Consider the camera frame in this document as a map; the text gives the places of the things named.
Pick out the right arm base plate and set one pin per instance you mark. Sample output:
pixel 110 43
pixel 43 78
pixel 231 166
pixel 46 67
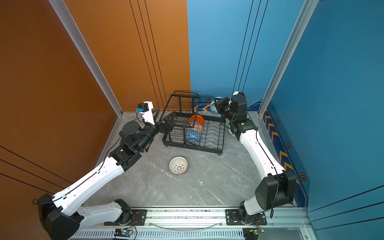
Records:
pixel 238 216

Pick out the red patterned bowl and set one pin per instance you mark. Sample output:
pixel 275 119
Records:
pixel 197 126

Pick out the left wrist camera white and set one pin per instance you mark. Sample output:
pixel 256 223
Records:
pixel 145 109

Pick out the right circuit board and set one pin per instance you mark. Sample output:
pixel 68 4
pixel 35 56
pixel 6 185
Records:
pixel 252 233

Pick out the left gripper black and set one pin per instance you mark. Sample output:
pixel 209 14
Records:
pixel 166 127

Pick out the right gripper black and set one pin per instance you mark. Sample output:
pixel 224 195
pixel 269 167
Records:
pixel 223 101

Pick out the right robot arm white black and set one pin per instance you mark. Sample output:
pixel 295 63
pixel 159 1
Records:
pixel 277 186

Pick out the aluminium front rail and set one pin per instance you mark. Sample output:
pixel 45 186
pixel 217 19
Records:
pixel 206 223

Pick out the left green circuit board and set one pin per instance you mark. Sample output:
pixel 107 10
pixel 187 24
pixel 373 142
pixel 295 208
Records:
pixel 124 234

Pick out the black wire dish rack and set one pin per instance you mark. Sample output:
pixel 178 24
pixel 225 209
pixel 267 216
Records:
pixel 191 128

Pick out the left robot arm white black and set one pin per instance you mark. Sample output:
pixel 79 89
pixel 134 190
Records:
pixel 63 214

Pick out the orange plastic bowl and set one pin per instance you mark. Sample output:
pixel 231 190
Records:
pixel 197 118

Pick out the white red lattice bowl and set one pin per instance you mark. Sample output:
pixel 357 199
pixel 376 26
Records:
pixel 178 165

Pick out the dark blue geometric bowl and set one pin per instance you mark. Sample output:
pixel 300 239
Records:
pixel 193 135

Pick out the blue white floral bowl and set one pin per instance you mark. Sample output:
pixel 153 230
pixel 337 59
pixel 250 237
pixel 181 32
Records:
pixel 213 107

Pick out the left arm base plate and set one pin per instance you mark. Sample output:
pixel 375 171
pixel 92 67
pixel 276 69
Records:
pixel 136 217

